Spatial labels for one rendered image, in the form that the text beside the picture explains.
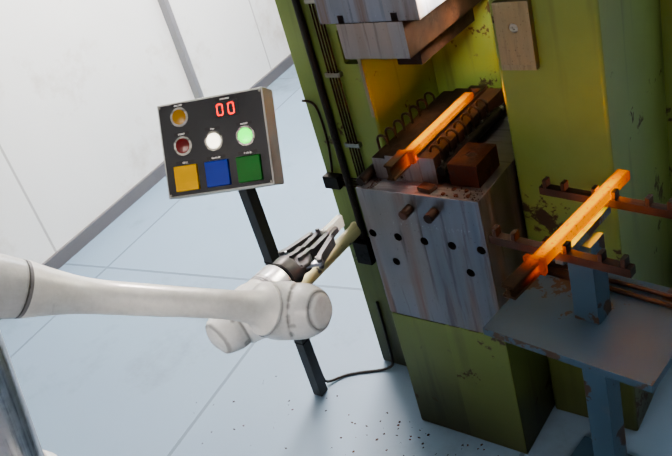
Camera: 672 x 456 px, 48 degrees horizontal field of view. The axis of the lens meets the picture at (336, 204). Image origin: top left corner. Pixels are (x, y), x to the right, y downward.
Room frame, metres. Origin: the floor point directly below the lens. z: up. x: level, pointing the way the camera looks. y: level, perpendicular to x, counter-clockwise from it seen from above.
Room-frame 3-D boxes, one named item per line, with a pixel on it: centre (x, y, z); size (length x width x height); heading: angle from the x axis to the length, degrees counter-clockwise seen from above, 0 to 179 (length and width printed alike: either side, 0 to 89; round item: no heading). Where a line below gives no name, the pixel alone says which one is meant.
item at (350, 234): (2.00, 0.11, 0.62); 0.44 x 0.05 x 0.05; 136
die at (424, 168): (1.97, -0.35, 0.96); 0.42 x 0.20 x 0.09; 136
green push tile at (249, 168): (2.00, 0.21, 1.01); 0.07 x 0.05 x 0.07; 71
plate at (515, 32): (1.70, -0.52, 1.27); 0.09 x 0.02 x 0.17; 46
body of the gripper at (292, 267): (1.44, 0.13, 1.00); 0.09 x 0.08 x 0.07; 136
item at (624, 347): (1.32, -0.48, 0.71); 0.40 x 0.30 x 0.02; 39
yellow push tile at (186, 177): (2.06, 0.39, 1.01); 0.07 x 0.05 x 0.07; 71
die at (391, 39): (1.97, -0.35, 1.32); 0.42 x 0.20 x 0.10; 136
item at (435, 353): (1.94, -0.39, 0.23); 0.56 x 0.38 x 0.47; 136
